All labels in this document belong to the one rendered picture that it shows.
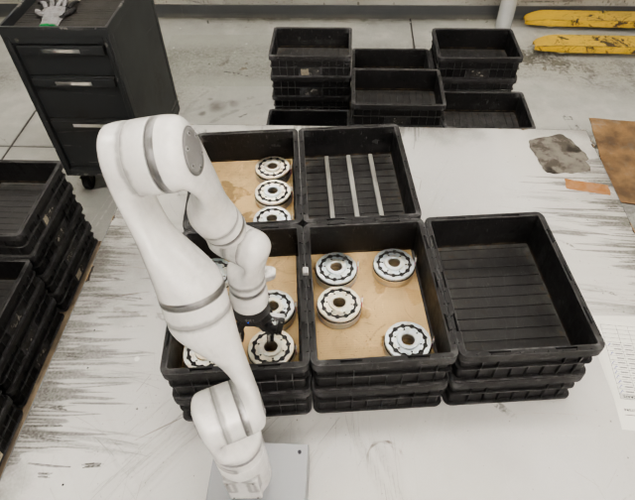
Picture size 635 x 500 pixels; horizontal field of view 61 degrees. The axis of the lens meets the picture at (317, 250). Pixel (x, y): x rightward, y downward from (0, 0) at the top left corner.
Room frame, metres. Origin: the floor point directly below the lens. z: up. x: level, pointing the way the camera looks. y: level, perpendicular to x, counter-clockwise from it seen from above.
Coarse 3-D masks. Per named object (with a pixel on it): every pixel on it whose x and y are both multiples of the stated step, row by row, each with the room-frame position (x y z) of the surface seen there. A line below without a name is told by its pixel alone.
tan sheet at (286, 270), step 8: (280, 256) 0.91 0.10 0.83; (288, 256) 0.91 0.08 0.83; (272, 264) 0.89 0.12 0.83; (280, 264) 0.89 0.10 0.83; (288, 264) 0.89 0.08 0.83; (280, 272) 0.86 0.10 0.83; (288, 272) 0.86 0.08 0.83; (296, 272) 0.86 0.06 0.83; (272, 280) 0.84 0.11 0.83; (280, 280) 0.83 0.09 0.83; (288, 280) 0.83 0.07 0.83; (296, 280) 0.83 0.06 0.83; (272, 288) 0.81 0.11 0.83; (280, 288) 0.81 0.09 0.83; (288, 288) 0.81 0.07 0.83; (296, 288) 0.81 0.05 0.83; (296, 296) 0.78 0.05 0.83; (296, 312) 0.73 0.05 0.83; (296, 320) 0.71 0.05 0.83; (248, 328) 0.69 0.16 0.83; (256, 328) 0.69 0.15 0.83; (288, 328) 0.69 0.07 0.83; (296, 328) 0.69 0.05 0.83; (248, 336) 0.67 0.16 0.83; (296, 336) 0.67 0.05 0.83; (248, 344) 0.65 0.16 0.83; (296, 344) 0.65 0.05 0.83; (248, 360) 0.61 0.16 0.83; (296, 360) 0.61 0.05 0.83
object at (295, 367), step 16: (288, 224) 0.93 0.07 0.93; (304, 256) 0.82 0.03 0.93; (304, 288) 0.73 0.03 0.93; (304, 304) 0.69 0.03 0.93; (304, 320) 0.64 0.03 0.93; (304, 336) 0.61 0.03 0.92; (304, 352) 0.57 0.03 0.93; (160, 368) 0.54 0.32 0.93; (176, 368) 0.54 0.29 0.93; (192, 368) 0.54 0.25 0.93; (208, 368) 0.54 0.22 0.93; (256, 368) 0.53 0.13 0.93; (272, 368) 0.53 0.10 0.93; (288, 368) 0.53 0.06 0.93; (304, 368) 0.53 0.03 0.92
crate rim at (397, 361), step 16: (320, 224) 0.93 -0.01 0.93; (336, 224) 0.93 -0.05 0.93; (352, 224) 0.92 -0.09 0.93; (368, 224) 0.92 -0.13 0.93; (384, 224) 0.93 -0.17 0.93; (304, 240) 0.87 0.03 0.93; (432, 256) 0.81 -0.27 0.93; (432, 272) 0.77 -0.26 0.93; (448, 320) 0.63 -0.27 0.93; (448, 336) 0.59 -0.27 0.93; (448, 352) 0.56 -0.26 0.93; (320, 368) 0.53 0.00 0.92; (336, 368) 0.54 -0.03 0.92; (352, 368) 0.54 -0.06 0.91; (368, 368) 0.54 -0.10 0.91
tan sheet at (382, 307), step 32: (320, 256) 0.91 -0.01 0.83; (352, 256) 0.91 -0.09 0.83; (320, 288) 0.81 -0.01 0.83; (352, 288) 0.80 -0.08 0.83; (384, 288) 0.80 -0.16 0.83; (416, 288) 0.80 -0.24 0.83; (384, 320) 0.71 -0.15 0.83; (416, 320) 0.70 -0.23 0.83; (320, 352) 0.62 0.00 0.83; (352, 352) 0.62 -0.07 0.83
